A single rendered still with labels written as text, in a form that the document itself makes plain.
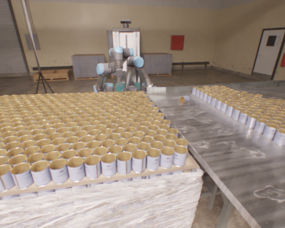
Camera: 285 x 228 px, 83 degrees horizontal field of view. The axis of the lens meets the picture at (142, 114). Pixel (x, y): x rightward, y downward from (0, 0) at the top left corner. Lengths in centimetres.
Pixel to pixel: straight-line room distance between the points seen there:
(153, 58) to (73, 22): 430
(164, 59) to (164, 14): 274
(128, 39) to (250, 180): 202
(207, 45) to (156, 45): 325
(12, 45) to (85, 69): 388
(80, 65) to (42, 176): 747
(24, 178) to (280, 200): 99
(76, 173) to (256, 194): 73
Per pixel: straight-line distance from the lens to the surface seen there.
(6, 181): 86
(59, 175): 79
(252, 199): 82
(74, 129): 106
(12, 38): 1045
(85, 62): 806
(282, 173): 102
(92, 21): 971
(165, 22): 1034
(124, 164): 75
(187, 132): 113
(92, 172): 77
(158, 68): 854
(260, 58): 927
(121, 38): 237
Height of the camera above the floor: 163
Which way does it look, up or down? 24 degrees down
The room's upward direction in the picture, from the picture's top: straight up
